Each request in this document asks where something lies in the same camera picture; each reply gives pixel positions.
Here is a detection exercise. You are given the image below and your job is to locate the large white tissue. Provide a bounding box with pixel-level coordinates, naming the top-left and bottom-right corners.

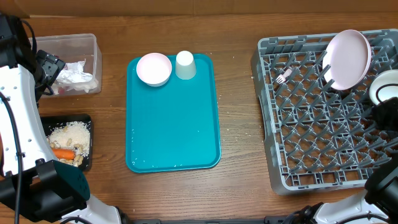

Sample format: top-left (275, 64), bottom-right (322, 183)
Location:
top-left (58, 60), bottom-right (93, 83)

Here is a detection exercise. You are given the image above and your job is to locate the rice and peanut pile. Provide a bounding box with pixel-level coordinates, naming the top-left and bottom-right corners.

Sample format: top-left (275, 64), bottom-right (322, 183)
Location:
top-left (47, 121), bottom-right (91, 167)

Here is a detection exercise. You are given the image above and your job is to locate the white plastic fork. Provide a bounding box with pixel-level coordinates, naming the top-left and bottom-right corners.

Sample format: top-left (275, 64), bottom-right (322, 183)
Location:
top-left (275, 68), bottom-right (292, 84)

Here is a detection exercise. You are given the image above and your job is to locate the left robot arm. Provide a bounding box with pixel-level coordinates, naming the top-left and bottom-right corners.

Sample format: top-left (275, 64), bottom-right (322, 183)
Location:
top-left (1, 14), bottom-right (129, 223)

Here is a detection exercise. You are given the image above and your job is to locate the orange carrot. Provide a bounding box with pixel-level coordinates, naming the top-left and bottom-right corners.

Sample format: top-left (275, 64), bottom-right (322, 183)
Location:
top-left (52, 148), bottom-right (75, 160)

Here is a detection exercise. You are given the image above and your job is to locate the white bowl with rice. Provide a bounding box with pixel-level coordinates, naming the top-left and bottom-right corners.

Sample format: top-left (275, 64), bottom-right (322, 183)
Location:
top-left (369, 70), bottom-right (397, 105)

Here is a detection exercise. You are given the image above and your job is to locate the white paper cup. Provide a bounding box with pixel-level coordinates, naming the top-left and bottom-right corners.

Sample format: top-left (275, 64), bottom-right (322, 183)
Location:
top-left (175, 50), bottom-right (197, 80)

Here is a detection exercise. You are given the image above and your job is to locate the grey dishwasher rack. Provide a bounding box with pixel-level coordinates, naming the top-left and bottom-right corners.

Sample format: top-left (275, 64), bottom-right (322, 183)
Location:
top-left (251, 29), bottom-right (397, 195)

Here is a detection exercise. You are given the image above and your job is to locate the teal serving tray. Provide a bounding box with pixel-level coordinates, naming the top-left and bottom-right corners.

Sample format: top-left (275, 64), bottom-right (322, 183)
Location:
top-left (126, 54), bottom-right (221, 173)

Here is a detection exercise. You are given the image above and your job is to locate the small white tissue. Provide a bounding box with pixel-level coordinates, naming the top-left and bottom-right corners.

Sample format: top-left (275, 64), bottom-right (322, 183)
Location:
top-left (52, 73), bottom-right (101, 95)

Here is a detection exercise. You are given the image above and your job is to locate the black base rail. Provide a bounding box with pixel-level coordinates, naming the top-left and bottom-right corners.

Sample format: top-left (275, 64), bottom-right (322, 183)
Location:
top-left (129, 216), bottom-right (294, 224)

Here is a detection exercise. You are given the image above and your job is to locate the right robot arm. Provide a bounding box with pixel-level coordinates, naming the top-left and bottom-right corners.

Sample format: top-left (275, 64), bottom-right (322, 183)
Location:
top-left (284, 156), bottom-right (397, 223)

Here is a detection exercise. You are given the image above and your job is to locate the pink bowl with peanuts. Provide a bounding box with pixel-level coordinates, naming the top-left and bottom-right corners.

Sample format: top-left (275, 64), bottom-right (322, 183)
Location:
top-left (136, 53), bottom-right (172, 87)

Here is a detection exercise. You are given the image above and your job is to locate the clear plastic bin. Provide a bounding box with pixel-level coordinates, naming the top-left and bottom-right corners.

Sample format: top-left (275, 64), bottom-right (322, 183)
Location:
top-left (36, 34), bottom-right (102, 96)

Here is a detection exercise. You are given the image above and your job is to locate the black plastic tray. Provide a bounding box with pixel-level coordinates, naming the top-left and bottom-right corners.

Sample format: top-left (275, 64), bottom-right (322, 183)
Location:
top-left (41, 114), bottom-right (93, 171)

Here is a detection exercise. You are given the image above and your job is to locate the white round plate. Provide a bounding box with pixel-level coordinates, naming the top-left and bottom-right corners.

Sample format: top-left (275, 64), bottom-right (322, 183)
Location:
top-left (322, 29), bottom-right (371, 90)

